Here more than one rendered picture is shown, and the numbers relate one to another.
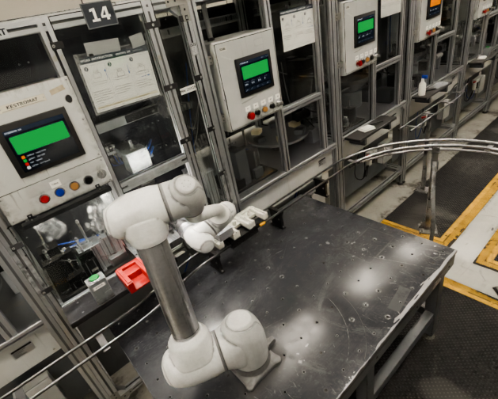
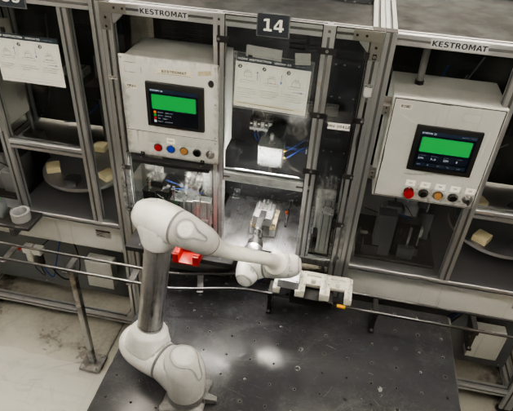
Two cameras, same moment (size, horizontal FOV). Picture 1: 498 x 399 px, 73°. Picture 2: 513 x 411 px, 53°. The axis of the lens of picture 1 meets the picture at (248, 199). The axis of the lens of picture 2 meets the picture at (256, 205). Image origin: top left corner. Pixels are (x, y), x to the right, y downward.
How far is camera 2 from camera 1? 1.12 m
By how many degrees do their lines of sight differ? 37
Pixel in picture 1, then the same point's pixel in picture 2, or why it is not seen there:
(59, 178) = (175, 139)
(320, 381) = not seen: outside the picture
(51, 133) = (183, 104)
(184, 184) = (183, 228)
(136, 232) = (141, 232)
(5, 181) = (138, 120)
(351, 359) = not seen: outside the picture
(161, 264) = (149, 267)
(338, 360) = not seen: outside the picture
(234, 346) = (163, 369)
